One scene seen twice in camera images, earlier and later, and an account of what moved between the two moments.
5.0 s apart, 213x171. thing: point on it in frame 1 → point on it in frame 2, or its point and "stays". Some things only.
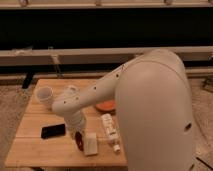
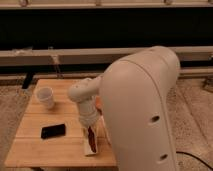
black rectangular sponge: [53, 131] stays
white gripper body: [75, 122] → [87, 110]
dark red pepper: [79, 140] → [91, 140]
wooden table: [43, 140] stays
